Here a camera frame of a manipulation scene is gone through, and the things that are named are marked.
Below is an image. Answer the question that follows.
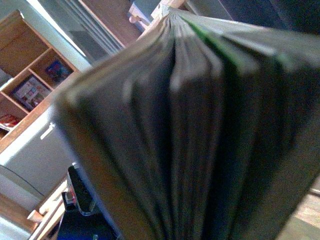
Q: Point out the worn paperback book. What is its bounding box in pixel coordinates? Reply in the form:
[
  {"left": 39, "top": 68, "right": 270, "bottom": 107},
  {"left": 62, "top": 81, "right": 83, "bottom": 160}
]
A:
[{"left": 54, "top": 7, "right": 320, "bottom": 240}]

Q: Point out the background wooden cubby shelf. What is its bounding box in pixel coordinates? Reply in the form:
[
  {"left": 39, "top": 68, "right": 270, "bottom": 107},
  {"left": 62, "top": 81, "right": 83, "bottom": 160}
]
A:
[{"left": 0, "top": 10, "right": 79, "bottom": 152}]

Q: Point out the black device with clear edge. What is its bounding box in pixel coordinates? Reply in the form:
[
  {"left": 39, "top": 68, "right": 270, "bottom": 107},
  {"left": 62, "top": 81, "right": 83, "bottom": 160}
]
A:
[{"left": 61, "top": 164, "right": 100, "bottom": 217}]

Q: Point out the blue picture book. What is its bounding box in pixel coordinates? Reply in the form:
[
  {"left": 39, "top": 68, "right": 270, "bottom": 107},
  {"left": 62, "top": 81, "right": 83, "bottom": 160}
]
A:
[{"left": 45, "top": 60, "right": 72, "bottom": 83}]

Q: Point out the colourful picture book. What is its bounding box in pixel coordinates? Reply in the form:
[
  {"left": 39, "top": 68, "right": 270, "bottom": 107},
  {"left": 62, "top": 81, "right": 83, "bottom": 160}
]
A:
[{"left": 11, "top": 75, "right": 51, "bottom": 111}]

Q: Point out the red book in cubby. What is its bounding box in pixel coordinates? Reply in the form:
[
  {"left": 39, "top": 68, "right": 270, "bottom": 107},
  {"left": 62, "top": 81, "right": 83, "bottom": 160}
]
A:
[{"left": 0, "top": 114, "right": 21, "bottom": 132}]

